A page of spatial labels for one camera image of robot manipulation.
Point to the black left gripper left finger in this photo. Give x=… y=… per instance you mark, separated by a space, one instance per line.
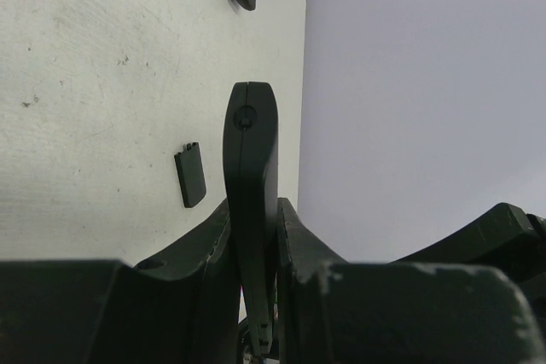
x=180 y=305

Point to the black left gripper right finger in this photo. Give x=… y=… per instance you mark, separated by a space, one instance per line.
x=333 y=311

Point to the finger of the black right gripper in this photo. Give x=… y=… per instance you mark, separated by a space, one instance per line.
x=506 y=238

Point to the black battery cover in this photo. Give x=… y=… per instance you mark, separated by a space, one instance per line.
x=190 y=174

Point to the plain black remote control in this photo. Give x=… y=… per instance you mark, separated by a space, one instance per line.
x=250 y=161

